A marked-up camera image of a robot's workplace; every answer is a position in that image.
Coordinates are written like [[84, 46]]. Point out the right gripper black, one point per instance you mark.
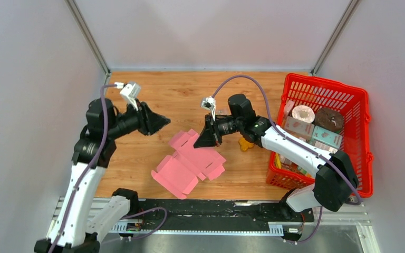
[[210, 135]]

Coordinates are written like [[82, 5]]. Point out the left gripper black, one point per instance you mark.
[[150, 122]]

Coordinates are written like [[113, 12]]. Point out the pink paper box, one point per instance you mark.
[[180, 172]]

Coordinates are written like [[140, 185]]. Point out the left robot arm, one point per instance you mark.
[[73, 231]]

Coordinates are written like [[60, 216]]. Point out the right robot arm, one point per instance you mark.
[[334, 175]]

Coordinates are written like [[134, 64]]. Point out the pink grey snack box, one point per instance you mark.
[[298, 128]]

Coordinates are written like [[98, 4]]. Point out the teal snack box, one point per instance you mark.
[[327, 137]]

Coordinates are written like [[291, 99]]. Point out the yellow fried food toy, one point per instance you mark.
[[244, 144]]

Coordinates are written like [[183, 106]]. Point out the pink white roll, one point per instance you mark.
[[303, 113]]

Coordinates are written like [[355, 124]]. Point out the brown chocolate donut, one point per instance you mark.
[[329, 119]]

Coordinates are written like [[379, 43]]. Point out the red plastic basket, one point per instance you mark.
[[352, 103]]

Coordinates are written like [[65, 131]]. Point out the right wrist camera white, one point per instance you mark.
[[209, 103]]

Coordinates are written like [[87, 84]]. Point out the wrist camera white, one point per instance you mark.
[[209, 103], [129, 92]]

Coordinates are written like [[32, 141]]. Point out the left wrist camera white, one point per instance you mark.
[[129, 92]]

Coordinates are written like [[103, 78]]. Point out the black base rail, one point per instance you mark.
[[233, 218]]

